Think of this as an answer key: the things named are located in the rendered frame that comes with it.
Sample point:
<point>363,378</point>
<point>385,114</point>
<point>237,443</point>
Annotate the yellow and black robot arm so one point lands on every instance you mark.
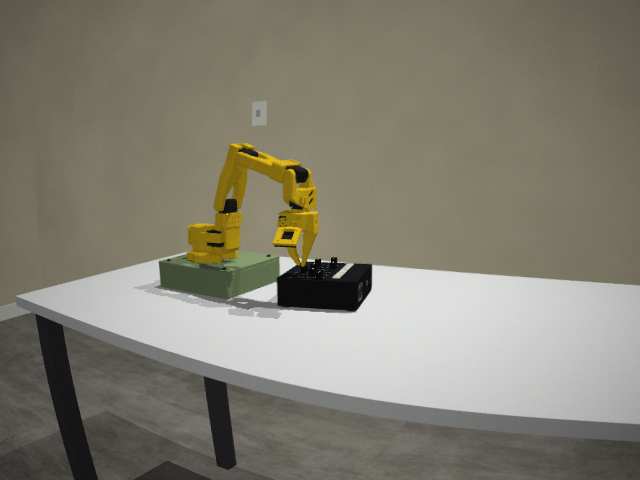
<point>226,231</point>

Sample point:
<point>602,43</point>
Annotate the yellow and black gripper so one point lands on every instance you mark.
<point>294,222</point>

